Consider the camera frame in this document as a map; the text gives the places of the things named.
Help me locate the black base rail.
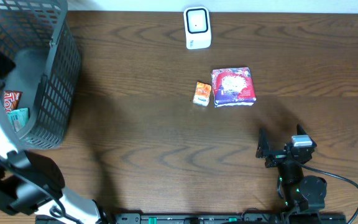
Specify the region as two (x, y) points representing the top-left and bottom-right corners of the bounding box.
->
(114, 211), (347, 224)

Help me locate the dark grey plastic basket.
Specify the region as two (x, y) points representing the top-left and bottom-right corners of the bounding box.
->
(0, 0), (81, 149)

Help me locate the white barcode scanner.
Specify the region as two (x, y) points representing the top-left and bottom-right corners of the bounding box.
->
(183, 6), (212, 50)

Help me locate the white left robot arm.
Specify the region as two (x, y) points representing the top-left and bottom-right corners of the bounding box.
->
(0, 102), (116, 223)

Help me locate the orange brown chocolate bar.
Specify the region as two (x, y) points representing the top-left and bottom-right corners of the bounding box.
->
(3, 90), (22, 113)

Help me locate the small orange snack packet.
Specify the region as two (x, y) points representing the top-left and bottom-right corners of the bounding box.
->
(193, 82), (212, 106)

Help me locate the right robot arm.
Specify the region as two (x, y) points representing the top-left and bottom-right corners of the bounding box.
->
(255, 125), (327, 213)

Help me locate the red purple snack packet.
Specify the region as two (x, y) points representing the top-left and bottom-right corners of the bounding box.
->
(211, 67), (257, 108)

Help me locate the teal wrapper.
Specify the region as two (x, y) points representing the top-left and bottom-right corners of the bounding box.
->
(7, 108), (29, 132)

